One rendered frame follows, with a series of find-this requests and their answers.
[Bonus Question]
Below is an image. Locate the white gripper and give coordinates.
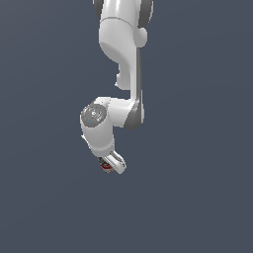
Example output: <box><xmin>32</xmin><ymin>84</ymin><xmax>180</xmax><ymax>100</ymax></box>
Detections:
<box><xmin>102</xmin><ymin>149</ymin><xmax>127</xmax><ymax>176</ymax></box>

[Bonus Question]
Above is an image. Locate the small red object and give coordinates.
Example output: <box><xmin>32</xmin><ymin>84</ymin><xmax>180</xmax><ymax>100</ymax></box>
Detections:
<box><xmin>101</xmin><ymin>162</ymin><xmax>114</xmax><ymax>173</ymax></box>

